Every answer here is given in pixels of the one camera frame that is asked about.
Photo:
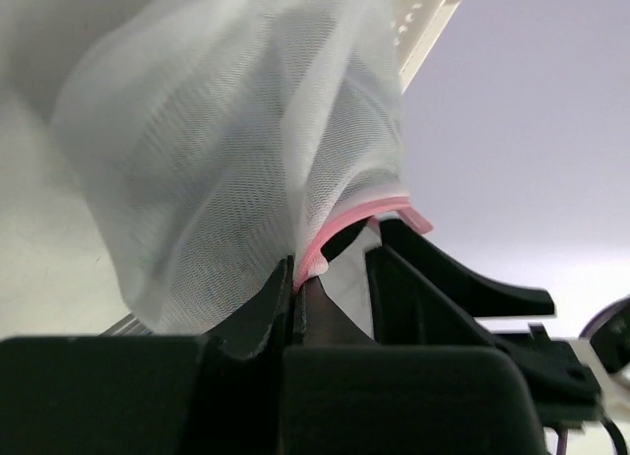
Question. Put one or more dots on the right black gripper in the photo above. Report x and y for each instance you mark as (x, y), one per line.
(422, 296)

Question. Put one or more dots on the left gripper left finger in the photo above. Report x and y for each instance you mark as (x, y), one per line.
(248, 331)

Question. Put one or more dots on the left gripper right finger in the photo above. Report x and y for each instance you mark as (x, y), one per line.
(319, 322)

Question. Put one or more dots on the white mesh laundry bag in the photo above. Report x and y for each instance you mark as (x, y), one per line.
(215, 138)

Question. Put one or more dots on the white perforated plastic basket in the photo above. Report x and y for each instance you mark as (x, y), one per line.
(418, 24)

